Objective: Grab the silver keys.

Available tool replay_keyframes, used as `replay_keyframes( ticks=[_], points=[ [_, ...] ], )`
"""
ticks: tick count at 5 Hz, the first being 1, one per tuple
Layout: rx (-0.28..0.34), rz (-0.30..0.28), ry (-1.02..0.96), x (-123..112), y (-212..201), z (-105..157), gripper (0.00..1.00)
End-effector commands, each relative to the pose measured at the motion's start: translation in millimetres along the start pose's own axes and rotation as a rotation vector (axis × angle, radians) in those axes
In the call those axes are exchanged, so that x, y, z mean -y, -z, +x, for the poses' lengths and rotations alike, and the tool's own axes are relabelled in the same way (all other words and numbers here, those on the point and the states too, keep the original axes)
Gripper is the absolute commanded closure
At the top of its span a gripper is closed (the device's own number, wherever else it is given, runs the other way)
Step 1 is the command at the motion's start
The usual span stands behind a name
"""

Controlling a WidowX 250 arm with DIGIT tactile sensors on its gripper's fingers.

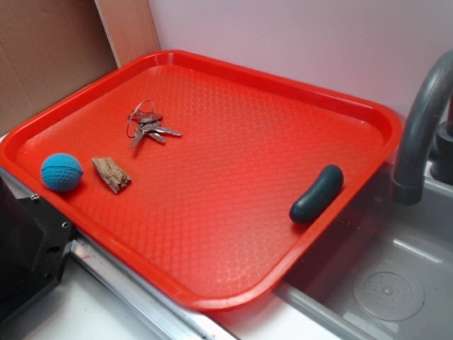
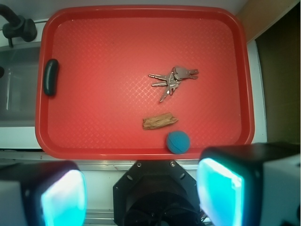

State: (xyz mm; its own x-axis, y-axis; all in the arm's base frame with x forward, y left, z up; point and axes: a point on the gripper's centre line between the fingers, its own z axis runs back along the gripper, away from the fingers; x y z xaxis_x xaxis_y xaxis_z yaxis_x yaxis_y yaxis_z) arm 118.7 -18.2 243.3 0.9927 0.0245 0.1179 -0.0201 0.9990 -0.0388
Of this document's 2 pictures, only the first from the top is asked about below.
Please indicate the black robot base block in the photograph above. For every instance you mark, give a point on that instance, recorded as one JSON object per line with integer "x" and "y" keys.
{"x": 35, "y": 241}

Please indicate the red plastic tray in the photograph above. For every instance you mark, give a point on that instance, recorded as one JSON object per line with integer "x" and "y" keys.
{"x": 206, "y": 216}

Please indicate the silver key bunch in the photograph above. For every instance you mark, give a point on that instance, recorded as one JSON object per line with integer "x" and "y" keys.
{"x": 145, "y": 121}

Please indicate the dark green toy pickle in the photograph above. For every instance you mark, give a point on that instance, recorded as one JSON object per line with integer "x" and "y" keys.
{"x": 321, "y": 193}

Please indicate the brown wood piece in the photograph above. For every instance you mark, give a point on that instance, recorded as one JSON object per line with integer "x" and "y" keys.
{"x": 113, "y": 176}

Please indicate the blue dimpled ball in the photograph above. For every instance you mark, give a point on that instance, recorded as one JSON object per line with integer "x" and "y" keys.
{"x": 61, "y": 172}

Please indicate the light wooden board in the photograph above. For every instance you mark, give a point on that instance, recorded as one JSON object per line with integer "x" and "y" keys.
{"x": 129, "y": 27}

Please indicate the grey plastic sink basin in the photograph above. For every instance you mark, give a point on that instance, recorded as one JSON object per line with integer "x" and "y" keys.
{"x": 381, "y": 270}

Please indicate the grey toy faucet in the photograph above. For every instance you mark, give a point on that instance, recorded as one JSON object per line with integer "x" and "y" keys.
{"x": 427, "y": 136}

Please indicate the brown cardboard sheet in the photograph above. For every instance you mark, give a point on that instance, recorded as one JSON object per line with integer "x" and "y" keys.
{"x": 49, "y": 50}

